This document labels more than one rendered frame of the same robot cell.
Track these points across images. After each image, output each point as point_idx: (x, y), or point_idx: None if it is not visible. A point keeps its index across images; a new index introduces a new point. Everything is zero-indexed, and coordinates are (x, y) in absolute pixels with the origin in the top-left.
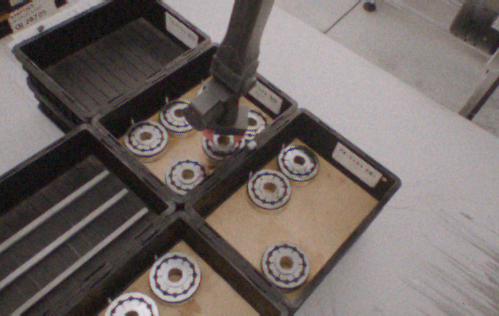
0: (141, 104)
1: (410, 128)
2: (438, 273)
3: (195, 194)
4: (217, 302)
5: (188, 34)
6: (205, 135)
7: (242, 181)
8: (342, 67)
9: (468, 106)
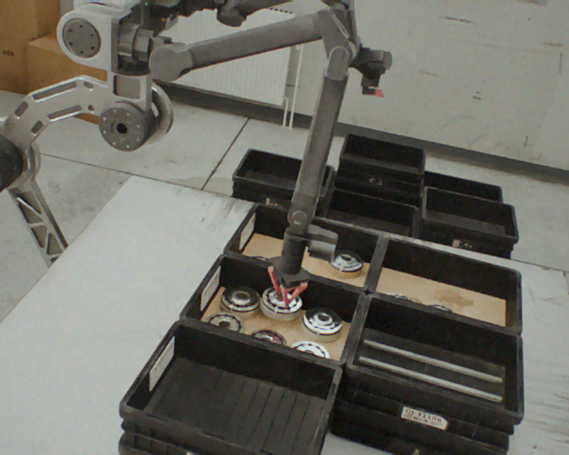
0: None
1: (126, 248)
2: None
3: (351, 287)
4: (390, 291)
5: (168, 351)
6: (306, 283)
7: None
8: (60, 297)
9: (56, 227)
